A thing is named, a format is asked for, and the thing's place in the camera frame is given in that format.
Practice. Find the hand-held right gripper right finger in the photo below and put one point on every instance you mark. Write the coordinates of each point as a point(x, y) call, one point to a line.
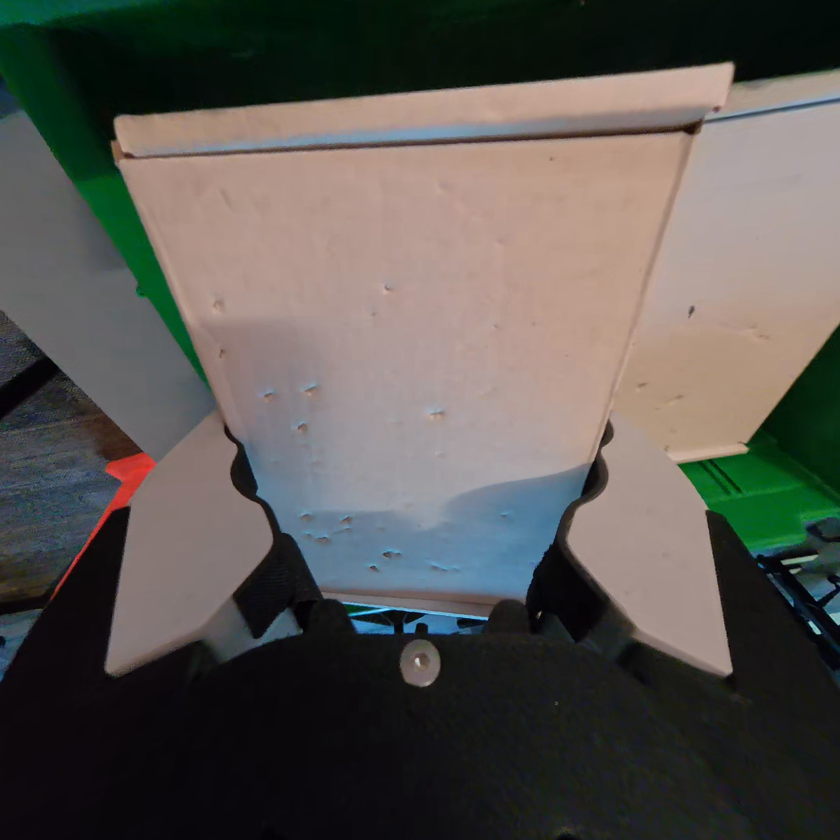
point(656, 558)

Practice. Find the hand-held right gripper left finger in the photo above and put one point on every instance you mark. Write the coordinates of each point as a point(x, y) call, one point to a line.
point(184, 558)

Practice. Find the green plastic bin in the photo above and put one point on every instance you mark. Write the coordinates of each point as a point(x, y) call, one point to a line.
point(754, 492)

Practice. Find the white cardboard mailer box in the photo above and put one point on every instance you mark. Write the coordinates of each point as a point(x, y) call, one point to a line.
point(735, 262)
point(407, 295)

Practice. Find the red plastic object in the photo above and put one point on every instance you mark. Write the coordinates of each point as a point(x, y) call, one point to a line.
point(124, 479)

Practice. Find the black chair base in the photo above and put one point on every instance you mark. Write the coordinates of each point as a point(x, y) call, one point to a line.
point(807, 577)

